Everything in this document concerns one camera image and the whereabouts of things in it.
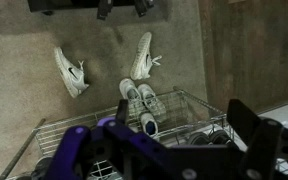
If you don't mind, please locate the black slide sandal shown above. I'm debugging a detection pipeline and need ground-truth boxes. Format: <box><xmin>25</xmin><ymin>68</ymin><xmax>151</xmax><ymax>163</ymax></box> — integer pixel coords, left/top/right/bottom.
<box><xmin>30</xmin><ymin>156</ymin><xmax>53</xmax><ymax>180</ymax></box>

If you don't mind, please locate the worn grey white sneaker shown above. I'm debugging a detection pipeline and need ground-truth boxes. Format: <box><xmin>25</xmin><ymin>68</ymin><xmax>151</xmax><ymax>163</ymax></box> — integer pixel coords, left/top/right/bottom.
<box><xmin>118</xmin><ymin>78</ymin><xmax>146</xmax><ymax>116</ymax></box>
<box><xmin>137</xmin><ymin>83</ymin><xmax>168</xmax><ymax>124</ymax></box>

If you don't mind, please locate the chrome wire shoe rack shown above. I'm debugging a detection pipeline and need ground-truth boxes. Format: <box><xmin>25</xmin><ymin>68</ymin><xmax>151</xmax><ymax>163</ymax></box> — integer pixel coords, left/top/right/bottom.
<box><xmin>0</xmin><ymin>85</ymin><xmax>288</xmax><ymax>180</ymax></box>

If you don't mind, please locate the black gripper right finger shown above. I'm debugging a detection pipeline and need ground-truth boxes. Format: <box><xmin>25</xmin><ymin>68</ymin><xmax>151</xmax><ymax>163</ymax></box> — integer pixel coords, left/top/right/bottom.
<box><xmin>226</xmin><ymin>98</ymin><xmax>288</xmax><ymax>180</ymax></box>

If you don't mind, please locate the white sneaker with blue insole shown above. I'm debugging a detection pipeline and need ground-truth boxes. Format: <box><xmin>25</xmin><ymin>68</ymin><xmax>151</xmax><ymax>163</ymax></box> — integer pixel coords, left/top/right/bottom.
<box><xmin>139</xmin><ymin>112</ymin><xmax>160</xmax><ymax>138</ymax></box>

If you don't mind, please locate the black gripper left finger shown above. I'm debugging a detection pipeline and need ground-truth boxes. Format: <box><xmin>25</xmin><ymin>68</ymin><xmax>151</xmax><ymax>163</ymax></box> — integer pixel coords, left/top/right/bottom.
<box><xmin>45</xmin><ymin>99</ymin><xmax>172</xmax><ymax>180</ymax></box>

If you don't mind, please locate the white Nike running shoe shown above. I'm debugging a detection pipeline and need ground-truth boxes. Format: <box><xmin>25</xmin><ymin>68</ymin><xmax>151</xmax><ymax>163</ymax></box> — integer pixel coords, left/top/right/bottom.
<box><xmin>53</xmin><ymin>46</ymin><xmax>90</xmax><ymax>99</ymax></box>
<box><xmin>129</xmin><ymin>31</ymin><xmax>164</xmax><ymax>81</ymax></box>

